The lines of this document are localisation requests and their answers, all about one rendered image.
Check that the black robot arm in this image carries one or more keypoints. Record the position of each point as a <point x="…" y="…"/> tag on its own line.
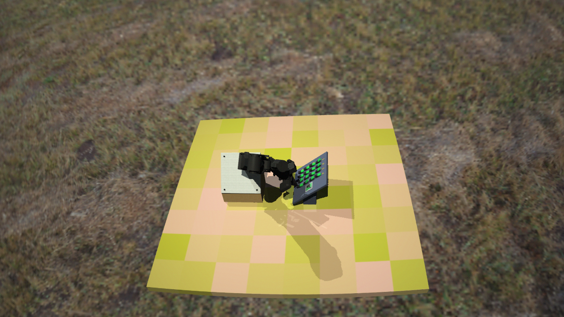
<point x="258" y="164"/>

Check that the grey switch panel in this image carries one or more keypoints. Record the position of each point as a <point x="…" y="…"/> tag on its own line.
<point x="311" y="178"/>

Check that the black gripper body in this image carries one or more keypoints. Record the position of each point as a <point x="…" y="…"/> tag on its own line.
<point x="286" y="181"/>

